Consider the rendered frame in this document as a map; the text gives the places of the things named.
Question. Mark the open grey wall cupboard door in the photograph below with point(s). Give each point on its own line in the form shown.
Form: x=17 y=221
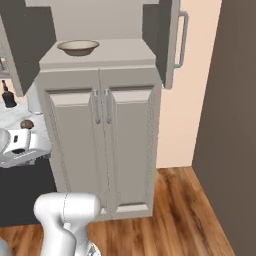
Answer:
x=28 y=40
x=165 y=40

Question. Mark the dark bottle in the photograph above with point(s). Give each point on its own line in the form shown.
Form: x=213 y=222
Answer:
x=8 y=98

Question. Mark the beige bowl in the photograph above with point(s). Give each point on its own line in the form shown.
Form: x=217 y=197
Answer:
x=78 y=48

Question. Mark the grey wall cupboard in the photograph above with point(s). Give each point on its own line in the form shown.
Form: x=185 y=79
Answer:
x=96 y=18

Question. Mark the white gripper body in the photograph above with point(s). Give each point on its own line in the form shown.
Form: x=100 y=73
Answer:
x=41 y=145

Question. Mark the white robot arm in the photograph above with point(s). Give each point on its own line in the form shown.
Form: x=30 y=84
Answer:
x=63 y=216

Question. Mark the dark counter cabinet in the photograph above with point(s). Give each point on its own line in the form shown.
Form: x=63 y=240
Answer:
x=23 y=190

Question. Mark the brown round bread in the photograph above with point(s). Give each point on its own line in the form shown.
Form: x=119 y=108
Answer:
x=26 y=124

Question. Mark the tall grey cupboard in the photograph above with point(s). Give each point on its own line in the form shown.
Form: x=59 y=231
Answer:
x=100 y=70

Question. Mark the white canister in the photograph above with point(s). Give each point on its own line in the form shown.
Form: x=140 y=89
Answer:
x=34 y=100

